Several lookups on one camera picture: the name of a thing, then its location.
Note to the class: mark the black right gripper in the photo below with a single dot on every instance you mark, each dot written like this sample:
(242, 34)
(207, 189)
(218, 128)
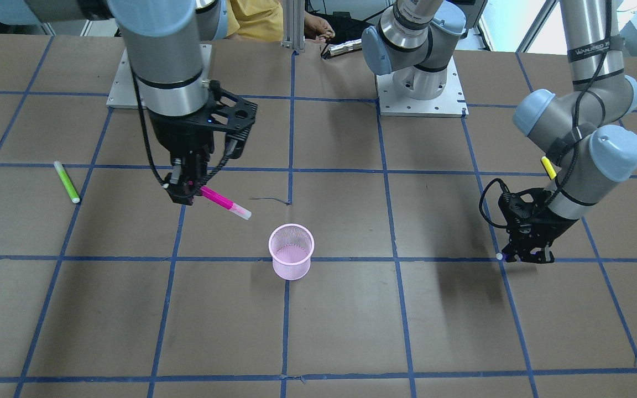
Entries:
(176, 136)

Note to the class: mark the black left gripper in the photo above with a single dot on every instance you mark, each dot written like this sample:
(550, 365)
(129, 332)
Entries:
(549, 226)

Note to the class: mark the pink pen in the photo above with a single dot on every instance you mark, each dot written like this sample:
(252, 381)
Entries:
(226, 203)

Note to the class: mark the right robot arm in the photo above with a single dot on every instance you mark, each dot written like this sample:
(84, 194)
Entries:
(162, 38)

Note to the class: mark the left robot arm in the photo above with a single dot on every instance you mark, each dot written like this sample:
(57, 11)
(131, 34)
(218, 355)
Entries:
(414, 42)

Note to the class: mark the pink mesh cup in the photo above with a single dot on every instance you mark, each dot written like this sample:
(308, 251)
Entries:
(291, 247)

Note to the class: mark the yellow pen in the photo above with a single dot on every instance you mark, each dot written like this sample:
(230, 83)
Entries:
(548, 167)

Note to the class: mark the green pen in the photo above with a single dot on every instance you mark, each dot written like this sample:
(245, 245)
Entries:
(67, 182)

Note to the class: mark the person in yellow shirt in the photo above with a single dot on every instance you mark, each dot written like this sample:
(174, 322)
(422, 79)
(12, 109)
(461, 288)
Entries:
(263, 21)

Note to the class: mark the brown paper table cover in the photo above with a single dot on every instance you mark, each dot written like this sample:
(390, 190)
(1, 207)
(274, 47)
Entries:
(127, 294)

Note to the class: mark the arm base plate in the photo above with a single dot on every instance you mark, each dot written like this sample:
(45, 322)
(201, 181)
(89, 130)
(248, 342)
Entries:
(416, 93)
(121, 94)

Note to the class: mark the aluminium frame post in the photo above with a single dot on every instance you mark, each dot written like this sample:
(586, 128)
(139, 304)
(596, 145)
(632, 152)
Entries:
(293, 25)

